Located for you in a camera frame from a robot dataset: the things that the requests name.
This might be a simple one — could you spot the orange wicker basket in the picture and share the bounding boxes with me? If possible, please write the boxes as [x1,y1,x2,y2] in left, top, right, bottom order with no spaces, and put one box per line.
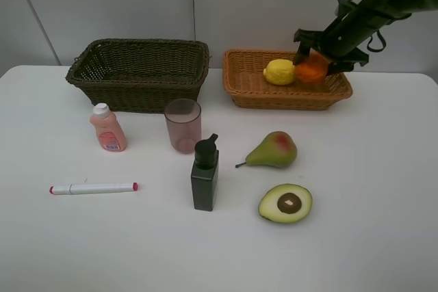
[222,49,352,111]

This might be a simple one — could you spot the translucent pink plastic cup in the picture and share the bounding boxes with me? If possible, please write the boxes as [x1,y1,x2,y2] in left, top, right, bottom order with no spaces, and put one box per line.
[164,98,201,154]

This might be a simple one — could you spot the green red toy pear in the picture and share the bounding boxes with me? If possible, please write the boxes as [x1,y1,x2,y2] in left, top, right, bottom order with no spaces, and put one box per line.
[235,131,298,169]

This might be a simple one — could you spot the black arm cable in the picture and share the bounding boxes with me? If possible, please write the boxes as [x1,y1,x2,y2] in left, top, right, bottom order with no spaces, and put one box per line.
[345,0,387,53]

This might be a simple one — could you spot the orange toy tangerine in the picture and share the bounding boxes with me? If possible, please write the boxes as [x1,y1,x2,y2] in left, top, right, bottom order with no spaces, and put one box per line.
[295,53,330,83]

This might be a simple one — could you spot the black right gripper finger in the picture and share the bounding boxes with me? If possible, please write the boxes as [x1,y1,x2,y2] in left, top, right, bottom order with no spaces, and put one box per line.
[293,29,322,65]
[326,49,369,76]

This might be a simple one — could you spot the dark brown wicker basket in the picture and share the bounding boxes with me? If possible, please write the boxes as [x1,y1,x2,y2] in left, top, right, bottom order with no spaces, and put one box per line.
[66,38,210,113]

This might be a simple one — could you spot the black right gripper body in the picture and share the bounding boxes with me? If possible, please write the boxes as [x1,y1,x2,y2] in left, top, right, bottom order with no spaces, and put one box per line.
[318,0,394,62]

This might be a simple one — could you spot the pink lotion bottle white cap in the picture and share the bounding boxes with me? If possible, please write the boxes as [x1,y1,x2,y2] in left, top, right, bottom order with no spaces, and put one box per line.
[90,103,127,152]

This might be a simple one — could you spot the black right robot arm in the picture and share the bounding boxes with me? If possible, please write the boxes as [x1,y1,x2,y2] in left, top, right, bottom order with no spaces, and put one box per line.
[294,0,437,75]

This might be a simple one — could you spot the yellow toy lemon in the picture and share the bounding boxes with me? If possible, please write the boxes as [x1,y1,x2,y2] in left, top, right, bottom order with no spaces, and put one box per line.
[263,59,295,85]

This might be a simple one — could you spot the dark green pump bottle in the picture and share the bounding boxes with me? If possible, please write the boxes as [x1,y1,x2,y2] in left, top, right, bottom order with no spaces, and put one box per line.
[190,133,219,211]

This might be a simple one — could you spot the white marker with pink ends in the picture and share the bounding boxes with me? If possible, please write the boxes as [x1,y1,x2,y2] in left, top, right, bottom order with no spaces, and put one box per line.
[49,183,139,196]

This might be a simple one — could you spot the halved toy avocado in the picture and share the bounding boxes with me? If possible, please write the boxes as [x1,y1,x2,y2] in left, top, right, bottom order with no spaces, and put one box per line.
[258,184,313,224]

